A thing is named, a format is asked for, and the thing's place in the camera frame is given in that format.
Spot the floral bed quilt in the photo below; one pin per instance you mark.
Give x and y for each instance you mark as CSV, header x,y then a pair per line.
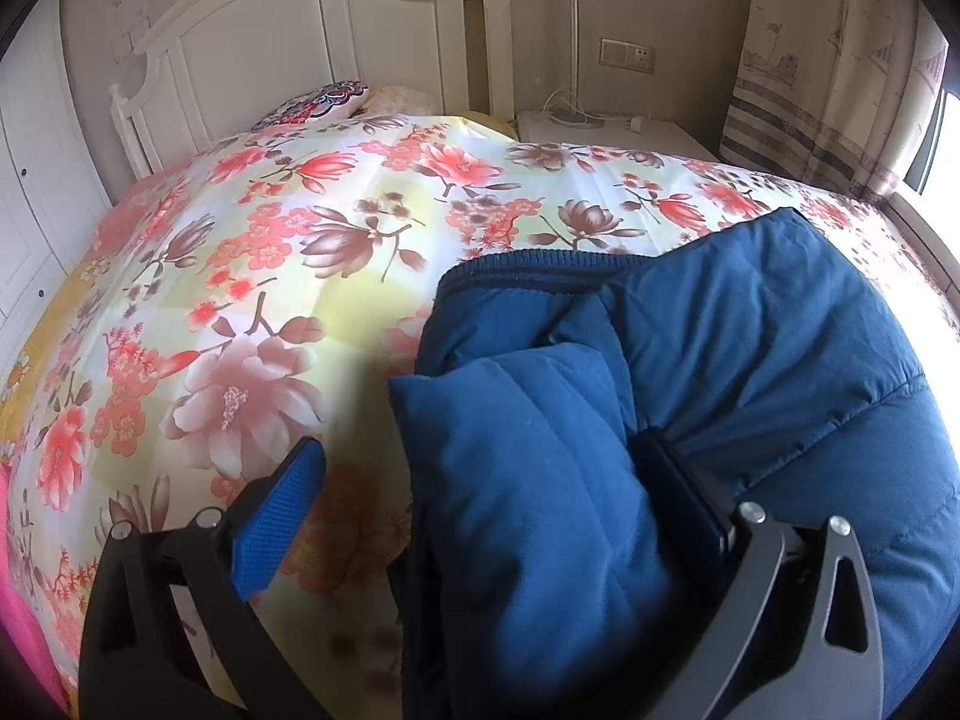
x,y
270,288

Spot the white wooden headboard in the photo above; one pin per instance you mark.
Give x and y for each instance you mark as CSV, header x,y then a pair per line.
x,y
213,67

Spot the patterned window curtain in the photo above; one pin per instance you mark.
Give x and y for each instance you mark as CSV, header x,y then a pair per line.
x,y
838,94

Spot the yellow pillow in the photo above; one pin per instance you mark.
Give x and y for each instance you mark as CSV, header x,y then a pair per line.
x,y
490,122

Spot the beige pillow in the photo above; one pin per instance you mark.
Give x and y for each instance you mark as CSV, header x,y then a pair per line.
x,y
400,100

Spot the wall power socket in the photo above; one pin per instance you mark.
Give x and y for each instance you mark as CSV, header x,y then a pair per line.
x,y
627,56

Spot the colourful patterned pillow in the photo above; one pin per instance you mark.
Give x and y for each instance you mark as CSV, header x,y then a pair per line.
x,y
329,103

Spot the white bedside table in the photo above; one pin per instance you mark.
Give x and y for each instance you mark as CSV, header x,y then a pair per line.
x,y
660,136

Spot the blue quilted puffer jacket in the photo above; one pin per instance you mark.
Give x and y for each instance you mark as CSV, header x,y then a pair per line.
x,y
712,473

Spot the white wardrobe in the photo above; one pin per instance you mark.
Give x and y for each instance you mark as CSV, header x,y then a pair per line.
x,y
52,197

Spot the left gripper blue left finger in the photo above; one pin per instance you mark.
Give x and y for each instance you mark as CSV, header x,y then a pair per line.
x,y
236,552

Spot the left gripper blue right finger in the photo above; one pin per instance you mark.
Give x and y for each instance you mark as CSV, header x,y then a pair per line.
x,y
708,542

